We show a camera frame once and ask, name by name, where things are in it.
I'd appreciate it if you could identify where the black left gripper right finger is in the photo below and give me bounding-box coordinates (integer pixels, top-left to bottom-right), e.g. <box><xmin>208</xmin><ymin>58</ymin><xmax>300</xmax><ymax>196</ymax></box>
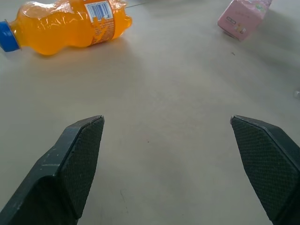
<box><xmin>230</xmin><ymin>114</ymin><xmax>300</xmax><ymax>225</ymax></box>

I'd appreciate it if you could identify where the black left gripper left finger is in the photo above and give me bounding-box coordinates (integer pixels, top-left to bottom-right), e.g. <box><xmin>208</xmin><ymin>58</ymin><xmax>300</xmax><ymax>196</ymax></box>
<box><xmin>0</xmin><ymin>115</ymin><xmax>105</xmax><ymax>225</ymax></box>

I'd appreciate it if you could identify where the orange soda bottle blue cap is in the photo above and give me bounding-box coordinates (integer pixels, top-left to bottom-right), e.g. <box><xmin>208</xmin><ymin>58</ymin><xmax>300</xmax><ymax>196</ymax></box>
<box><xmin>0</xmin><ymin>0</ymin><xmax>133</xmax><ymax>56</ymax></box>

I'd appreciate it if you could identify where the pink tissue pack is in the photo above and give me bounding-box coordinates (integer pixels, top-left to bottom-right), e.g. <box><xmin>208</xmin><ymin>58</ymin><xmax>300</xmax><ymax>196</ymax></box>
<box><xmin>217</xmin><ymin>0</ymin><xmax>274</xmax><ymax>42</ymax></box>

